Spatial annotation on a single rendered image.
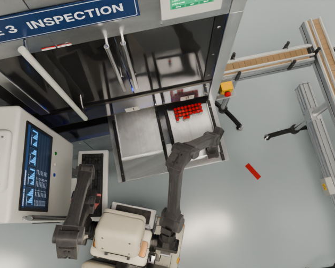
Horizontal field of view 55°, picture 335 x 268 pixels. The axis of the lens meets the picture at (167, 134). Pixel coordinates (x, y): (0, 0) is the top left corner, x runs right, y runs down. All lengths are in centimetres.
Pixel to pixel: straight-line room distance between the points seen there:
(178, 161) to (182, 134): 70
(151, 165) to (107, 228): 64
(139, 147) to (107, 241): 72
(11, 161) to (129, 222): 57
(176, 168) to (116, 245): 45
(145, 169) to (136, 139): 21
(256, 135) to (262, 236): 88
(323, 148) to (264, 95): 87
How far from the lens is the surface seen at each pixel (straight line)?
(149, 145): 202
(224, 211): 287
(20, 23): 115
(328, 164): 256
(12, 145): 150
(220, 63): 164
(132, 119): 208
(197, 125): 205
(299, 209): 303
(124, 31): 123
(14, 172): 148
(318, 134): 258
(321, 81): 234
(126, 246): 151
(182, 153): 136
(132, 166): 201
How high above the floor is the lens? 284
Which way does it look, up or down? 75 degrees down
